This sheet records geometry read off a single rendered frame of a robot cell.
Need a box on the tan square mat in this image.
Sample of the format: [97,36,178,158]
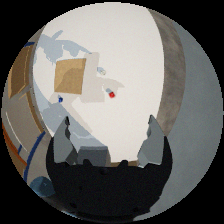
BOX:
[54,59,86,95]

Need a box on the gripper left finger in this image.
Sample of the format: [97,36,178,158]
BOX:
[46,116,78,193]

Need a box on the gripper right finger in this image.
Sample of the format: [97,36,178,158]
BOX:
[137,114,173,197]

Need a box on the red die with white pips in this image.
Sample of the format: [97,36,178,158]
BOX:
[109,92,115,98]

